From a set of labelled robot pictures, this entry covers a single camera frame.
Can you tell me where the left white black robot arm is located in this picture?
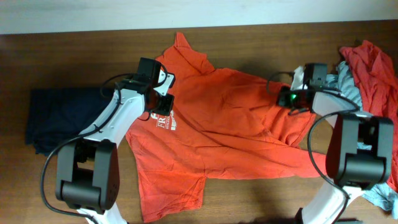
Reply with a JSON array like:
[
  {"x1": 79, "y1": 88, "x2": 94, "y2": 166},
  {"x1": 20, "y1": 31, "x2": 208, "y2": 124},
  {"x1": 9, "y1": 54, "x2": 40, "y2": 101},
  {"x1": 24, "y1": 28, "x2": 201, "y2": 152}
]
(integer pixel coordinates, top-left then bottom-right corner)
[{"x1": 55, "y1": 58, "x2": 175, "y2": 223}]

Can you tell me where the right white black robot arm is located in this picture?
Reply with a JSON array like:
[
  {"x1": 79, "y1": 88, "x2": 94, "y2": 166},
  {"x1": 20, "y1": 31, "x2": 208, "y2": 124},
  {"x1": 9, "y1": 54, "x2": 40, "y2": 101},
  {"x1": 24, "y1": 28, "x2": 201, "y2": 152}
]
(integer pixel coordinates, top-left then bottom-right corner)
[{"x1": 277, "y1": 63, "x2": 394, "y2": 224}]

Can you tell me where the dark navy folded shirt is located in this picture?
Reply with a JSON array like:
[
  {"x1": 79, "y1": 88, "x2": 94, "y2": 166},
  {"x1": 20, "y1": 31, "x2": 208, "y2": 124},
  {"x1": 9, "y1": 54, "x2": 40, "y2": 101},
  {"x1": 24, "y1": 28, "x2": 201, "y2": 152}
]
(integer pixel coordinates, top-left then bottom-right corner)
[{"x1": 25, "y1": 88, "x2": 110, "y2": 156}]

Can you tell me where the left black cable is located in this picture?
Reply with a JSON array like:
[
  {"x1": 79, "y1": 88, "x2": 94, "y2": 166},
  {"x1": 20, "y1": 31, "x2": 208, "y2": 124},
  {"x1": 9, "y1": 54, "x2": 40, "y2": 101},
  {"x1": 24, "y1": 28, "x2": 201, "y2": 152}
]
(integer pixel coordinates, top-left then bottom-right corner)
[{"x1": 40, "y1": 63, "x2": 169, "y2": 224}]

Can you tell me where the red mesh shirt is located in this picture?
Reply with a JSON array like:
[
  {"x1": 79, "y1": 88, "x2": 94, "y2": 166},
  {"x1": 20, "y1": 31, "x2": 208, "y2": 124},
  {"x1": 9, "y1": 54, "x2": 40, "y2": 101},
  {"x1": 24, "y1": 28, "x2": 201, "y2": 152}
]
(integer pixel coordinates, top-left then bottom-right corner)
[{"x1": 340, "y1": 40, "x2": 397, "y2": 191}]

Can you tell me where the light blue grey shirt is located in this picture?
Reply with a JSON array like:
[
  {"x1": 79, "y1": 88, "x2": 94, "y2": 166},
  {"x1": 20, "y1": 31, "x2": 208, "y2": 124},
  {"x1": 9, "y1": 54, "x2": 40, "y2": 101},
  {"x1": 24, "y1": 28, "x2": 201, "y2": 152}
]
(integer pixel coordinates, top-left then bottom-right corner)
[{"x1": 326, "y1": 61, "x2": 397, "y2": 220}]

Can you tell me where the orange FRAM t-shirt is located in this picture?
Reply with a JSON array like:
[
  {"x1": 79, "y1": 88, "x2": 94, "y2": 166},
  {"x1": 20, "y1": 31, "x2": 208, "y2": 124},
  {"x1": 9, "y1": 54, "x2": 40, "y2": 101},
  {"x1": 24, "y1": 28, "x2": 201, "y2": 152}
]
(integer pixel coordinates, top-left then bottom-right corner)
[{"x1": 125, "y1": 33, "x2": 325, "y2": 223}]

